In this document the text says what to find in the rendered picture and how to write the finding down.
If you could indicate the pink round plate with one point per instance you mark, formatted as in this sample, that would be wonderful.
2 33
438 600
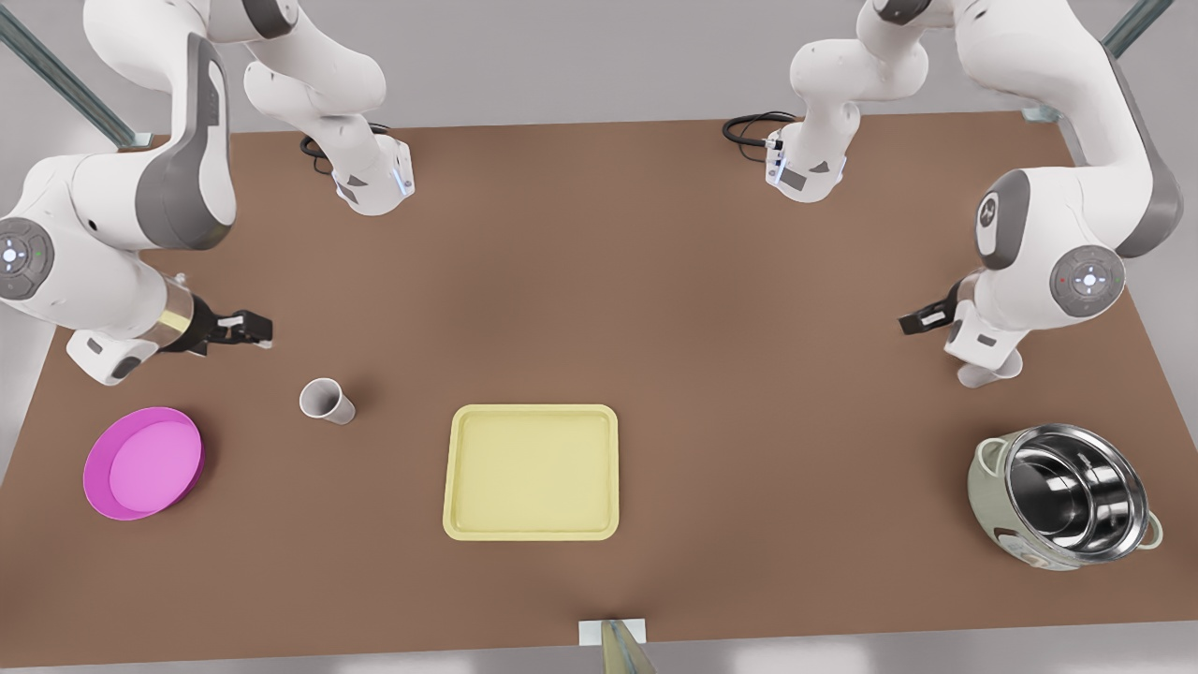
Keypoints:
142 463

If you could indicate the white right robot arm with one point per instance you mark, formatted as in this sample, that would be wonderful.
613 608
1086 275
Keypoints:
187 178

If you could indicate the steel pot with pale shell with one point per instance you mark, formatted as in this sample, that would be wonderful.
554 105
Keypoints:
1067 496

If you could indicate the yellow rectangular tray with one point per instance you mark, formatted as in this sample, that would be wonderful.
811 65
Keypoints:
532 473

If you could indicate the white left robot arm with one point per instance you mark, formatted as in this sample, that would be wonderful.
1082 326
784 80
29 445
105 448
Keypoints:
1048 215

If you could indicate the silver frame post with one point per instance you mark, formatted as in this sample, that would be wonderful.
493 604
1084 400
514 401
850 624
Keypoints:
1128 28
65 80
620 646

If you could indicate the white IKEA cup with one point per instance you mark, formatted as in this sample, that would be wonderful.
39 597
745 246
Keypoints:
990 371
326 401

